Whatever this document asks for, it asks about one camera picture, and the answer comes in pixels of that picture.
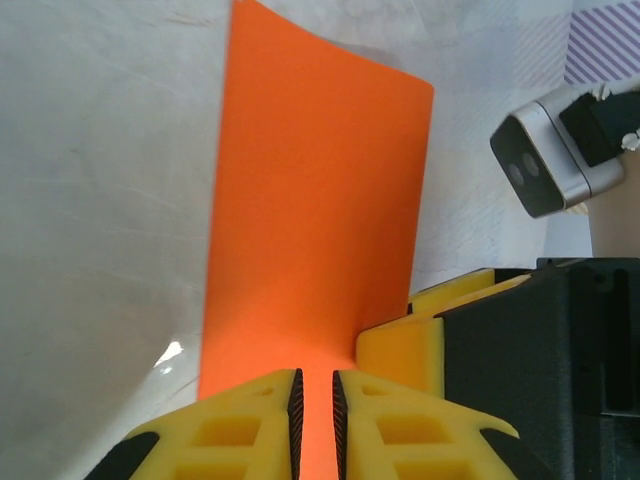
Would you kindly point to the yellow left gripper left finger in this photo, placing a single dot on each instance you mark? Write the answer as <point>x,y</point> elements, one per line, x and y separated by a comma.
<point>225,430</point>

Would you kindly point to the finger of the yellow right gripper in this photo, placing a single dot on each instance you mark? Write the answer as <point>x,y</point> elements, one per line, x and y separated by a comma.
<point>450,295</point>
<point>405,355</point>

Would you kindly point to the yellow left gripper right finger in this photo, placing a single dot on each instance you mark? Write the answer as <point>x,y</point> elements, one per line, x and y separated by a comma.
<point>400,430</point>

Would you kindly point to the orange square paper sheet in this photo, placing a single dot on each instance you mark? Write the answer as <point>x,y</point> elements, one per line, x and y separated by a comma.
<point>320,200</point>

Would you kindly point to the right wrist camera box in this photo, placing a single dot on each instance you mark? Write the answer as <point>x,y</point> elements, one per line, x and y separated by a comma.
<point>530,170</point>

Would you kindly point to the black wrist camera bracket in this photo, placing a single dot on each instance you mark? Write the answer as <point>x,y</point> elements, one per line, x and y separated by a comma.
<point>600,125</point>

